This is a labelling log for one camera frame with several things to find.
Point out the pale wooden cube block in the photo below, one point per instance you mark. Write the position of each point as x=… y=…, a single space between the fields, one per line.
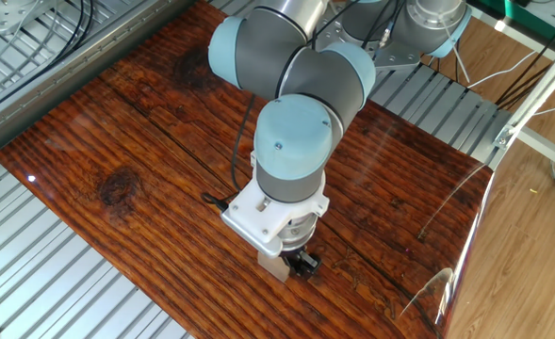
x=273 y=269

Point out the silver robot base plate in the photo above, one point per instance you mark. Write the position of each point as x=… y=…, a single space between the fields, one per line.
x=395 y=59

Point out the glossy wood grain mat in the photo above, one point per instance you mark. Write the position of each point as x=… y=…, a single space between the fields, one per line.
x=376 y=188

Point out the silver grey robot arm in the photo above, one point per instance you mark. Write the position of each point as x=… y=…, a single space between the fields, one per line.
x=296 y=136

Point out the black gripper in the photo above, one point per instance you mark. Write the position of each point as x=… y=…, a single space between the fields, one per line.
x=296 y=253

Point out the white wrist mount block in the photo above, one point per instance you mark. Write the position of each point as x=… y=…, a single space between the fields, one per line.
x=258 y=221

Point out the white aluminium frame post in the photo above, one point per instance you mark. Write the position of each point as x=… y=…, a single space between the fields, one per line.
x=536 y=89

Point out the white aluminium crossbar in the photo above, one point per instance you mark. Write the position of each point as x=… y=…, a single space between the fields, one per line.
x=548 y=148

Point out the grey metal rail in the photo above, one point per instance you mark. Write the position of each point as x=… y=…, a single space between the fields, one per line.
x=46 y=94

